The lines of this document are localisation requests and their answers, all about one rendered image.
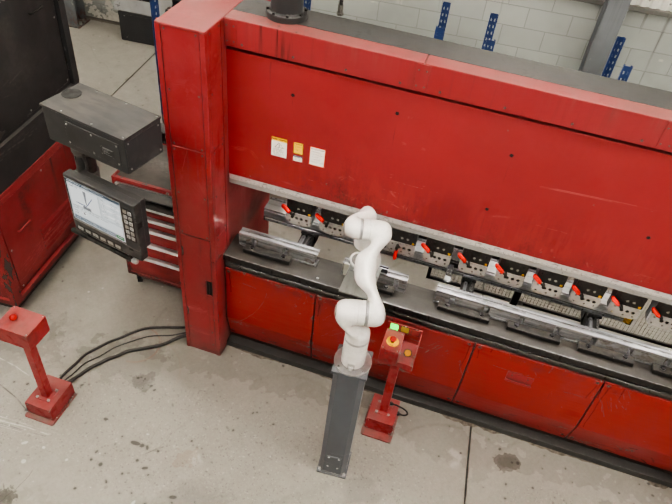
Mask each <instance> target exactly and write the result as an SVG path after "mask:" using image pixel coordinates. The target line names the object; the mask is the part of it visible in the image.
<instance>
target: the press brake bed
mask: <svg viewBox="0 0 672 504"><path fill-rule="evenodd" d="M224 263H225V288H226V315H227V319H228V323H229V327H230V330H231V335H230V336H229V338H228V340H227V345H229V346H232V347H236V348H239V349H242V350H245V351H248V352H251V353H255V354H258V355H260V356H264V357H267V358H270V359H273V360H276V361H279V362H282V363H285V364H288V365H291V366H294V367H297V368H300V369H303V370H307V371H310V372H313V373H316V374H319V375H323V376H326V377H329V378H333V373H331V370H332V366H333V363H334V355H335V353H336V352H337V349H338V346H339V344H343V343H344V337H345V331H344V330H343V329H342V328H341V327H340V326H339V324H338V323H337V321H336V319H335V313H334V311H335V306H336V304H337V303H338V302H339V301H340V300H342V299H353V298H350V297H346V296H343V295H340V294H336V293H333V292H330V291H326V290H323V289H320V288H316V287H313V286H310V285H306V284H303V283H300V282H296V281H293V280H290V279H286V278H283V277H280V276H276V275H273V274H270V273H266V272H263V271H260V270H256V269H253V268H250V267H246V266H243V265H240V264H236V263H233V262H230V261H226V260H224ZM385 312H386V318H385V321H384V323H383V324H382V325H381V326H378V327H369V328H370V339H369V344H368V349H367V350H368V351H372V352H373V357H372V365H371V368H370V370H369V373H368V377H367V381H366V382H365V386H364V389H366V390H369V391H372V392H375V393H378V394H381V395H383V392H384V388H385V384H386V380H387V376H388V372H389V368H390V365H389V364H386V363H383V362H380V361H378V357H379V352H380V348H381V345H382V342H383V339H384V336H385V334H386V331H387V328H388V323H389V321H392V322H395V323H398V324H402V325H405V326H408V327H412V328H415V329H418V330H422V331H423V333H422V337H421V340H420V338H419V337H415V336H412V335H409V334H405V336H404V340H403V341H406V342H409V343H412V344H416V345H419V347H418V351H417V354H416V358H415V361H414V365H413V368H412V371H409V370H405V369H402V368H399V372H398V375H397V379H396V383H395V386H394V390H393V394H392V398H393V399H396V400H400V401H403V402H406V403H409V404H412V405H415V406H418V407H421V408H424V409H427V410H430V411H434V412H437V413H440V414H443V415H446V416H450V417H453V418H457V419H460V420H463V421H465V422H469V423H472V424H475V425H477V426H480V427H484V428H488V429H491V430H493V431H496V432H499V433H502V434H505V435H508V436H511V437H514V438H517V439H520V440H524V441H527V442H530V443H533V444H536V445H540V446H543V447H546V448H549V449H552V450H555V451H558V452H561V453H564V454H567V455H570V456H573V457H577V458H580V459H583V460H586V461H589V462H592V463H595V464H598V465H601V466H604V467H607V468H610V469H613V470H616V471H619V472H623V473H626V474H629V475H632V476H635V477H638V478H641V479H644V480H647V481H651V482H654V483H658V484H661V485H664V486H667V487H669V488H672V394H670V393H667V392H664V391H660V390H657V389H653V388H650V387H647V386H643V385H640V384H637V383H633V382H630V381H627V380H623V379H620V378H617V377H613V376H610V375H607V374H603V373H600V372H597V371H593V370H590V369H587V368H583V367H580V366H577V365H573V364H570V363H567V362H563V361H560V360H557V359H553V358H550V357H547V356H543V355H540V354H537V353H533V352H530V351H527V350H523V349H520V348H517V347H513V346H510V345H507V344H503V343H500V342H497V341H493V340H490V339H487V338H483V337H480V336H477V335H473V334H470V333H467V332H463V331H460V330H457V329H453V328H450V327H447V326H443V325H440V324H437V323H433V322H430V321H427V320H423V319H420V318H417V317H413V316H410V315H407V314H403V313H400V312H397V311H393V310H390V309H387V308H385ZM419 341H420V344H419ZM508 371H510V372H513V373H517V374H520V375H523V376H526V377H530V378H533V379H534V380H533V382H532V384H531V388H527V387H524V386H521V385H517V384H514V383H511V382H508V381H505V377H506V375H507V373H508Z"/></svg>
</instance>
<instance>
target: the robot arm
mask: <svg viewBox="0 0 672 504"><path fill-rule="evenodd" d="M343 232H344V234H345V235H346V236H347V237H349V238H352V239H354V246H355V247H356V248H357V249H358V250H359V251H361V252H355V253H353V254H352V255H351V257H350V261H349V264H351V265H352V267H354V277H355V281H356V283H357V285H358V286H359V287H360V288H361V289H362V290H363V291H364V292H365V293H366V294H367V297H368V300H358V299H342V300H340V301H339V302H338V303H337V304H336V306H335V311H334V313H335V319H336V321H337V323H338V324H339V326H340V327H341V328H342V329H343V330H344V331H345V337H344V343H343V347H341V348H340V349H338V350H337V352H336V353H335V355H334V364H335V367H336V368H337V370H338V371H339V372H341V373H342V374H344V375H346V376H350V377H359V376H362V375H364V374H366V373H367V372H368V371H369V370H370V368H371V365H372V359H371V356H370V354H369V353H368V352H367V349H368V344H369V339H370V328H369V327H378V326H381V325H382V324H383V323H384V321H385V318H386V312H385V308H384V305H383V302H382V300H381V298H380V296H379V293H378V290H377V286H376V273H377V272H378V270H379V267H380V262H381V255H380V251H381V250H382V249H383V248H384V247H385V246H386V245H387V244H388V243H389V241H390V240H391V237H392V228H391V226H390V225H389V223H387V222H385V221H382V220H376V212H375V210H374V209H373V208H372V207H370V206H365V207H363V208H362V209H361V210H360V211H359V212H358V213H355V214H353V215H351V216H349V217H348V218H347V219H346V220H345V222H344V224H343Z"/></svg>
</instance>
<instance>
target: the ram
mask: <svg viewBox="0 0 672 504"><path fill-rule="evenodd" d="M226 61H227V102H228V144H229V174H233V175H237V176H240V177H244V178H248V179H251V180H255V181H258V182H262V183H266V184H269V185H273V186H277V187H280V188H284V189H288V190H291V191H295V192H298V193H302V194H306V195H309V196H313V197H317V198H320V199H324V200H327V201H331V202H335V203H338V204H342V205H346V206H349V207H353V208H357V209H360V210H361V209H362V208H363V207H365V206H370V207H372V208H373V209H374V210H375V212H376V214H378V215H382V216H386V217H389V218H393V219H396V220H400V221H404V222H407V223H411V224H415V225H418V226H422V227H425V228H429V229H433V230H436V231H440V232H444V233H447V234H451V235H455V236H458V237H462V238H465V239H469V240H473V241H476V242H480V243H484V244H487V245H491V246H494V247H498V248H502V249H505V250H509V251H513V252H516V253H520V254H524V255H527V256H531V257H534V258H538V259H542V260H545V261H549V262H553V263H556V264H560V265H563V266H567V267H571V268H574V269H578V270H582V271H585V272H589V273H592V274H596V275H600V276H603V277H607V278H611V279H614V280H618V281H622V282H625V283H629V284H632V285H636V286H640V287H643V288H647V289H651V290H654V291H658V292H661V293H665V294H669V295H672V153H671V152H667V151H663V150H662V149H661V150H659V149H655V148H651V147H646V146H642V145H638V144H634V143H630V142H626V141H621V140H617V139H613V138H609V137H605V136H601V135H597V134H592V133H588V132H584V131H580V130H576V129H572V128H567V127H563V126H559V125H555V124H551V123H547V122H542V121H538V120H534V119H530V118H526V117H522V116H517V115H513V114H509V113H505V112H501V111H497V110H493V109H488V108H484V107H480V106H476V105H472V104H468V103H463V102H459V101H455V100H451V99H447V98H443V97H438V96H434V95H430V94H426V93H422V92H420V91H413V90H409V89H405V88H401V87H397V86H393V85H388V84H384V83H380V82H376V81H372V80H368V79H364V78H359V77H355V76H351V75H347V74H343V73H339V72H334V71H330V70H326V69H322V68H318V67H314V66H309V65H305V64H301V63H297V62H293V61H289V60H284V59H280V58H276V57H272V56H268V55H264V54H260V53H255V52H251V51H247V50H243V49H239V48H235V47H230V46H228V47H227V48H226ZM272 136H274V137H278V138H281V139H285V140H287V155H286V158H283V157H279V156H275V155H271V147H272ZM294 142H297V143H301V144H303V154H302V155H300V154H296V153H293V151H294ZM310 146H312V147H316V148H320V149H323V150H326V153H325V163H324V168H321V167H317V166H314V165H310V164H309V153H310ZM293 155H296V156H300V157H302V162H298V161H294V160H293ZM387 223H389V225H390V226H391V227H393V228H396V229H400V230H403V231H407V232H411V233H414V234H418V235H421V236H425V237H429V238H432V239H436V240H439V241H443V242H447V243H450V244H454V245H457V246H461V247H465V248H468V249H472V250H475V251H479V252H483V253H486V254H490V255H493V256H497V257H501V258H504V259H508V260H511V261H515V262H519V263H522V264H526V265H529V266H533V267H537V268H540V269H544V270H547V271H551V272H555V273H558V274H562V275H565V276H569V277H573V278H576V279H580V280H583V281H587V282H591V283H594V284H598V285H601V286H605V287H609V288H612V289H616V290H619V291H623V292H627V293H630V294H634V295H637V296H641V297H645V298H648V299H652V300H655V301H659V302H663V303H666V304H670V305H672V300H668V299H665V298H661V297H657V296H654V295H650V294H646V293H643V292H639V291H636V290H632V289H628V288H625V287H621V286H618V285H614V284H610V283H607V282H603V281H599V280H596V279H592V278H589V277H585V276H581V275H578V274H574V273H571V272H567V271H563V270H560V269H556V268H552V267H549V266H545V265H542V264H538V263H534V262H531V261H527V260H524V259H520V258H516V257H513V256H509V255H506V254H502V253H498V252H495V251H491V250H487V249H484V248H480V247H477V246H473V245H469V244H466V243H462V242H459V241H455V240H451V239H448V238H444V237H440V236H437V235H433V234H430V233H426V232H422V231H419V230H415V229H412V228H408V227H404V226H401V225H397V224H393V223H390V222H387Z"/></svg>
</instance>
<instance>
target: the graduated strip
mask: <svg viewBox="0 0 672 504"><path fill-rule="evenodd" d="M229 178H231V179H234V180H238V181H242V182H245V183H249V184H253V185H256V186H260V187H263V188H267V189H271V190H274V191H278V192H281V193H285V194H289V195H292V196H296V197H300V198H303V199H307V200H310V201H314V202H318V203H321V204H325V205H328V206H332V207H336V208H339V209H343V210H347V211H350V212H354V213H358V212H359V211H360V209H357V208H353V207H349V206H346V205H342V204H338V203H335V202H331V201H327V200H324V199H320V198H317V197H313V196H309V195H306V194H302V193H298V192H295V191H291V190H288V189H284V188H280V187H277V186H273V185H269V184H266V183H262V182H258V181H255V180H251V179H248V178H244V177H240V176H237V175H233V174H229ZM376 219H379V220H383V221H386V222H390V223H393V224H397V225H401V226H404V227H408V228H412V229H415V230H419V231H422V232H426V233H430V234H433V235H437V236H440V237H444V238H448V239H451V240H455V241H459V242H462V243H466V244H469V245H473V246H477V247H480V248H484V249H487V250H491V251H495V252H498V253H502V254H506V255H509V256H513V257H516V258H520V259H524V260H527V261H531V262H534V263H538V264H542V265H545V266H549V267H552V268H556V269H560V270H563V271H567V272H571V273H574V274H578V275H581V276H585V277H589V278H592V279H596V280H599V281H603V282H607V283H610V284H614V285H618V286H621V287H625V288H628V289H632V290H636V291H639V292H643V293H646V294H650V295H654V296H657V297H661V298H665V299H668V300H672V295H669V294H665V293H661V292H658V291H654V290H651V289H647V288H643V287H640V286H636V285H632V284H629V283H625V282H622V281H618V280H614V279H611V278H607V277H603V276H600V275H596V274H592V273H589V272H585V271H582V270H578V269H574V268H571V267H567V266H563V265H560V264H556V263H553V262H549V261H545V260H542V259H538V258H534V257H531V256H527V255H524V254H520V253H516V252H513V251H509V250H505V249H502V248H498V247H494V246H491V245H487V244H484V243H480V242H476V241H473V240H469V239H465V238H462V237H458V236H455V235H451V234H447V233H444V232H440V231H436V230H433V229H429V228H425V227H422V226H418V225H415V224H411V223H407V222H404V221H400V220H396V219H393V218H389V217H386V216H382V215H378V214H376Z"/></svg>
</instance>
